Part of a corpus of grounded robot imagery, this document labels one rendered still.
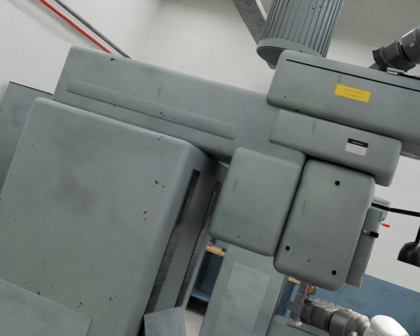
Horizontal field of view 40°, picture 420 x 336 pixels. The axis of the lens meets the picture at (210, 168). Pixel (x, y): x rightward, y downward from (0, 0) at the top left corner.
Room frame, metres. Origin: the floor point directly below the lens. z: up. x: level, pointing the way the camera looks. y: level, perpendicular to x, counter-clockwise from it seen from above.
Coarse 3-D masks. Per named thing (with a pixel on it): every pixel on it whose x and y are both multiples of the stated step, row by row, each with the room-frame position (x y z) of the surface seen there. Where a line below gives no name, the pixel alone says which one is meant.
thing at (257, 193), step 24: (240, 168) 1.52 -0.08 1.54; (264, 168) 1.50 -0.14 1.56; (288, 168) 1.49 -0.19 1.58; (240, 192) 1.52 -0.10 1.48; (264, 192) 1.50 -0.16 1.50; (288, 192) 1.48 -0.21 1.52; (216, 216) 1.53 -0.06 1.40; (240, 216) 1.51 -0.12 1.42; (264, 216) 1.49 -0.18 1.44; (240, 240) 1.50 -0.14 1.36; (264, 240) 1.49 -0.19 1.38
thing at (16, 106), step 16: (16, 96) 6.20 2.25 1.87; (32, 96) 6.14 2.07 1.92; (48, 96) 6.08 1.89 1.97; (0, 112) 6.24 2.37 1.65; (16, 112) 6.18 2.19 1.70; (0, 128) 6.22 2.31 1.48; (16, 128) 6.16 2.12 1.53; (0, 144) 6.20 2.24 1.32; (16, 144) 6.14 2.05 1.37; (0, 160) 6.17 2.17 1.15; (0, 176) 6.15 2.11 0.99; (0, 192) 6.13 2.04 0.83
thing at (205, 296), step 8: (208, 248) 7.49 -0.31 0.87; (216, 248) 7.83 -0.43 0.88; (224, 248) 7.62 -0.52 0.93; (288, 280) 7.15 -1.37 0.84; (296, 280) 7.12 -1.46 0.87; (192, 288) 8.06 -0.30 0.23; (296, 288) 7.13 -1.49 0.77; (200, 296) 7.62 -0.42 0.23; (208, 296) 7.83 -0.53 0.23; (288, 312) 7.13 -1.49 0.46
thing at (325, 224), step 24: (312, 168) 1.49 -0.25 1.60; (336, 168) 1.47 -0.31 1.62; (312, 192) 1.48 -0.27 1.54; (336, 192) 1.46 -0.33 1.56; (360, 192) 1.44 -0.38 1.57; (288, 216) 1.51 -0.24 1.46; (312, 216) 1.47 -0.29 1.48; (336, 216) 1.46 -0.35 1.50; (360, 216) 1.45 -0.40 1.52; (288, 240) 1.49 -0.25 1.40; (312, 240) 1.47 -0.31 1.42; (336, 240) 1.45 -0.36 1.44; (288, 264) 1.48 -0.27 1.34; (312, 264) 1.46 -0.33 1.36; (336, 264) 1.45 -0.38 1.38; (336, 288) 1.45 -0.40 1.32
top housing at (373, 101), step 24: (288, 72) 1.50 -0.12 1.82; (312, 72) 1.48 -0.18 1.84; (336, 72) 1.46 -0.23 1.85; (360, 72) 1.44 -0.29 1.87; (384, 72) 1.43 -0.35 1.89; (288, 96) 1.49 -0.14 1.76; (312, 96) 1.47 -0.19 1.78; (336, 96) 1.46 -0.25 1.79; (360, 96) 1.44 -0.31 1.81; (384, 96) 1.42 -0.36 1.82; (408, 96) 1.40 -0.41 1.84; (336, 120) 1.46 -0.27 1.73; (360, 120) 1.43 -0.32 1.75; (384, 120) 1.41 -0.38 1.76; (408, 120) 1.40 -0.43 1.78; (408, 144) 1.44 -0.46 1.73
